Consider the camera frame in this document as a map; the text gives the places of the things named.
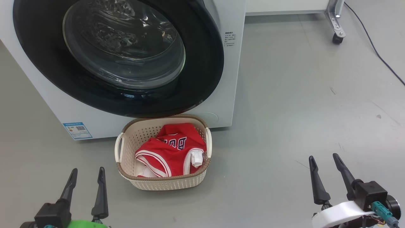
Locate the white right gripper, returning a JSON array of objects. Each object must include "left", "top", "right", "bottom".
[{"left": 308, "top": 153, "right": 374, "bottom": 228}]

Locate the white cabinet panel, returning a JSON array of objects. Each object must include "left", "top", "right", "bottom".
[{"left": 245, "top": 0, "right": 336, "bottom": 16}]

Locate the red and white jersey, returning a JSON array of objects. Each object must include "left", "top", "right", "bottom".
[{"left": 135, "top": 123, "right": 207, "bottom": 178}]

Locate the blue energy label sticker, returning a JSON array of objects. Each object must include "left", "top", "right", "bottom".
[{"left": 62, "top": 122, "right": 93, "bottom": 141}]

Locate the washing machine door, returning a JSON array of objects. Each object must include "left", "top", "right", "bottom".
[{"left": 12, "top": 0, "right": 225, "bottom": 119}]

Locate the white front-load washing machine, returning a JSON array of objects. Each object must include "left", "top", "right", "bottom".
[{"left": 0, "top": 0, "right": 247, "bottom": 141}]

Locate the cream perforated plastic laundry basket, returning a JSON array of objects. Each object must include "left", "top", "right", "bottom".
[{"left": 114, "top": 114, "right": 213, "bottom": 191}]

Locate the right gripper black motor cylinder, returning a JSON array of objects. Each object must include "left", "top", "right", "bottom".
[{"left": 386, "top": 194, "right": 401, "bottom": 219}]

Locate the thin black floor cable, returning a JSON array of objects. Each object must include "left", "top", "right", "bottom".
[{"left": 344, "top": 2, "right": 405, "bottom": 87}]

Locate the silver metal cart leg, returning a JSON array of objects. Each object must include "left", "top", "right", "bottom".
[{"left": 325, "top": 0, "right": 346, "bottom": 38}]

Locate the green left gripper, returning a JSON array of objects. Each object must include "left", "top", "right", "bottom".
[{"left": 57, "top": 167, "right": 110, "bottom": 228}]

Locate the printed warning text label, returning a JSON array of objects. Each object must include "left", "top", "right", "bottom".
[{"left": 224, "top": 31, "right": 236, "bottom": 48}]

